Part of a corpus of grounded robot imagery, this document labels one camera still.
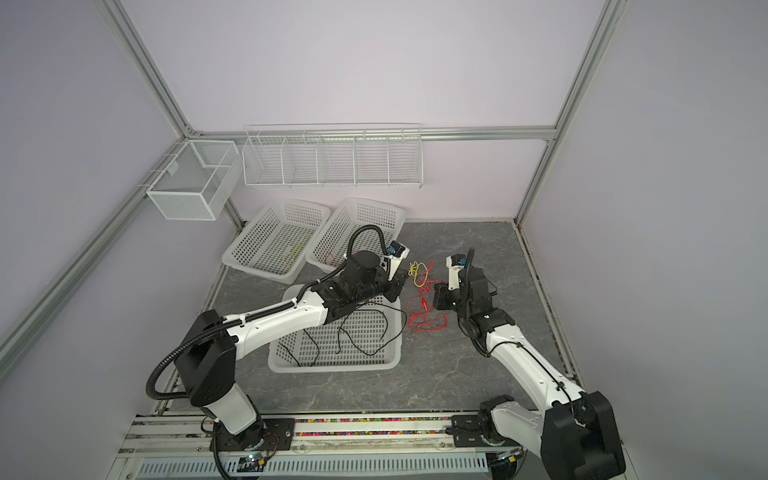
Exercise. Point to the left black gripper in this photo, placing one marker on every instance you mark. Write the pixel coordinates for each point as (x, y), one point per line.
(396, 284)

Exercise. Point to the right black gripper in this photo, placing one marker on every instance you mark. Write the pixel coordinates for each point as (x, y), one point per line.
(443, 292)

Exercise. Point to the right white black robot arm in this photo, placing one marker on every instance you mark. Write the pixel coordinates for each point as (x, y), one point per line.
(574, 432)

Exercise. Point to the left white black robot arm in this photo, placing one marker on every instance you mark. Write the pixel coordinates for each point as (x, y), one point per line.
(201, 369)

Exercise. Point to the front white plastic basket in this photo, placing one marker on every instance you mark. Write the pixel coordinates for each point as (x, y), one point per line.
(366, 340)

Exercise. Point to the white plastic basket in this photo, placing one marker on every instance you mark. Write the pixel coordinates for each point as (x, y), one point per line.
(329, 248)
(273, 244)
(366, 340)

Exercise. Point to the back right white plastic basket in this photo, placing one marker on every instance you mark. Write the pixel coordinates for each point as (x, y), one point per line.
(329, 248)

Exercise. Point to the back left white plastic basket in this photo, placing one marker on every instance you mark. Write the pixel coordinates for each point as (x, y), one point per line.
(273, 244)

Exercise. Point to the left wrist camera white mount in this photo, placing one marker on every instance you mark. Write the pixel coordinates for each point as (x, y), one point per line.
(395, 254)

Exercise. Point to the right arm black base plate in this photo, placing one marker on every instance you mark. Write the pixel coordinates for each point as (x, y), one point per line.
(466, 432)

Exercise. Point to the long white wire wall shelf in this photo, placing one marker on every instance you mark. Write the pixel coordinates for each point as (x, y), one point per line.
(333, 155)

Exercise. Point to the white slotted cable duct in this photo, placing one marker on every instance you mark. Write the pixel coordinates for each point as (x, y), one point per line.
(315, 465)

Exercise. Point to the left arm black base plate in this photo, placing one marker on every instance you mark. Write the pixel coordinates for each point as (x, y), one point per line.
(271, 434)

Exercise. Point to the white mesh wall box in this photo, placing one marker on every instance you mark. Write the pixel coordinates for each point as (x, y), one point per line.
(197, 181)

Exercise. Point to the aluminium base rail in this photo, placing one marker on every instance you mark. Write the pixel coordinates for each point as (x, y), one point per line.
(332, 434)

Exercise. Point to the aluminium frame profile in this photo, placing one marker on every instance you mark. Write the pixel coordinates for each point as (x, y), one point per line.
(117, 19)

